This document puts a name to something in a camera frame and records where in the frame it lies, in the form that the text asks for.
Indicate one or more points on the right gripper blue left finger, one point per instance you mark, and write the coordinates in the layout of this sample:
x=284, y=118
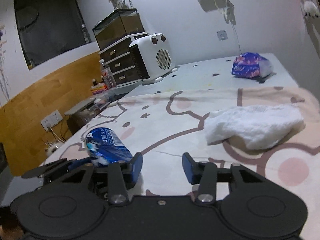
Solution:
x=135, y=166

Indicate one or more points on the dark drawer organizer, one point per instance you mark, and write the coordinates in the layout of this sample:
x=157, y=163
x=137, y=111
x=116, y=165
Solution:
x=118, y=59

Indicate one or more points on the crushed blue soda can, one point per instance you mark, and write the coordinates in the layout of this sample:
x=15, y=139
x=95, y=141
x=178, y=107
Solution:
x=104, y=147

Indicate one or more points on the pink container box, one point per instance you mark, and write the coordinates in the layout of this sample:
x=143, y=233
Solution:
x=98, y=88

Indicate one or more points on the dark window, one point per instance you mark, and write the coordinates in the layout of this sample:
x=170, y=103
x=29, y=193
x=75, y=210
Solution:
x=48, y=28

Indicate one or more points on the glass fish tank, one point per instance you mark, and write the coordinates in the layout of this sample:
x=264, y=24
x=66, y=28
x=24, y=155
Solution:
x=118, y=24

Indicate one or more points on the white wall socket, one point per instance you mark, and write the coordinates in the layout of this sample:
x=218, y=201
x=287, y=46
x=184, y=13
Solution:
x=222, y=35

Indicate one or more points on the grey small side table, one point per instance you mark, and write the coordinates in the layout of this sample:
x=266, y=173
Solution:
x=80, y=106

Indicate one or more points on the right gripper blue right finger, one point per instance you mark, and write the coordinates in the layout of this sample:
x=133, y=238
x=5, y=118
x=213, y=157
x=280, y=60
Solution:
x=193, y=170

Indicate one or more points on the double wall power outlet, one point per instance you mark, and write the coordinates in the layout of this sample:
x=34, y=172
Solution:
x=51, y=120

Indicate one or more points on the purple tissue pack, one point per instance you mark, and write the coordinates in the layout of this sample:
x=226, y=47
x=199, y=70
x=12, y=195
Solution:
x=251, y=66

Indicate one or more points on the white space heater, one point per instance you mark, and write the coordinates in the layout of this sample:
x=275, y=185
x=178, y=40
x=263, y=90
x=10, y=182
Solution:
x=152, y=58

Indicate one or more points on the white plush sheep toy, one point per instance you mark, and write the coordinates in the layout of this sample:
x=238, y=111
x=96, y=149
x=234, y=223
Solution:
x=310, y=9

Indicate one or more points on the white fluffy towel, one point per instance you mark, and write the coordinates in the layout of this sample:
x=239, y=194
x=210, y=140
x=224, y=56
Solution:
x=259, y=126

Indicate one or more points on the small water bottle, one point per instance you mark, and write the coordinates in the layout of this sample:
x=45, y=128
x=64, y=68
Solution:
x=107, y=75

